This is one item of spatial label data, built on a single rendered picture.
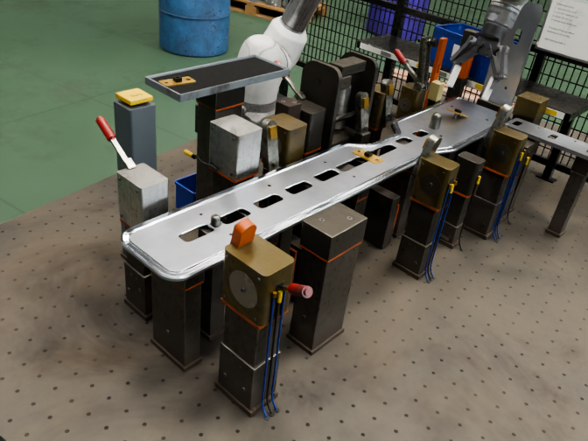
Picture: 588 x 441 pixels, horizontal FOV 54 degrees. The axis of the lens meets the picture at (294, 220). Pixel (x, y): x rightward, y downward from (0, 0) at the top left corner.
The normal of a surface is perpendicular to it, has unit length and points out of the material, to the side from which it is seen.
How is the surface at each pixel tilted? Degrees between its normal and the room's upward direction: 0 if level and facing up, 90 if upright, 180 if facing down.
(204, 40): 90
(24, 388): 0
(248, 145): 90
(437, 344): 0
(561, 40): 90
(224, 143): 90
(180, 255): 0
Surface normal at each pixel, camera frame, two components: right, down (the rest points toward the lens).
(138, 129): 0.73, 0.44
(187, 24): -0.05, 0.54
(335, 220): 0.11, -0.84
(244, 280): -0.68, 0.33
